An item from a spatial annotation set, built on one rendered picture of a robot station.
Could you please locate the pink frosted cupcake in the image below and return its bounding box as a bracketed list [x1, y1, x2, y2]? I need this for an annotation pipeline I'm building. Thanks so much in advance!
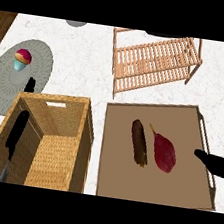
[12, 47, 34, 74]

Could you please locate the grey round placemat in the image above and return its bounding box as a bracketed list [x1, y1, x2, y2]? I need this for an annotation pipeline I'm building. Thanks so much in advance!
[0, 34, 57, 123]

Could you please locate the black flat object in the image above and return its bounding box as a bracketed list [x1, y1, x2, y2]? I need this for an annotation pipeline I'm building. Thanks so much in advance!
[143, 30, 187, 42]

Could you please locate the tan wicker basket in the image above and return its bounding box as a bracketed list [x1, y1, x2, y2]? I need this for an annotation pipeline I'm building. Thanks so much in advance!
[0, 84, 101, 195]

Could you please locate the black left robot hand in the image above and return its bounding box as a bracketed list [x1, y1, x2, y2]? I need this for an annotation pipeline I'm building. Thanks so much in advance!
[2, 74, 38, 164]

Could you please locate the wooden tiered shelf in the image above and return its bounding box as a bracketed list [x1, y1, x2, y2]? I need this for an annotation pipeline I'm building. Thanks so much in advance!
[103, 25, 207, 112]

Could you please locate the red pear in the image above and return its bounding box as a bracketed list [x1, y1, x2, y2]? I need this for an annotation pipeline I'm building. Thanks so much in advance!
[142, 122, 183, 175]

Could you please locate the brown tray with handles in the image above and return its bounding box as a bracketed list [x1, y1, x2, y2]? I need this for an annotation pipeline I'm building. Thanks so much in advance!
[93, 92, 224, 213]

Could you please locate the grey round disc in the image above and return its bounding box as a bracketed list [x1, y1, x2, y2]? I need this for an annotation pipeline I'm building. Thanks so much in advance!
[64, 19, 89, 30]

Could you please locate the dark brown long vegetable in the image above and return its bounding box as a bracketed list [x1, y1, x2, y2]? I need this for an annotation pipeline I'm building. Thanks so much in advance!
[126, 118, 154, 169]

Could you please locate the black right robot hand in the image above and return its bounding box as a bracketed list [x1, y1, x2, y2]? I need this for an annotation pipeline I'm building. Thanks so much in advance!
[190, 85, 224, 181]

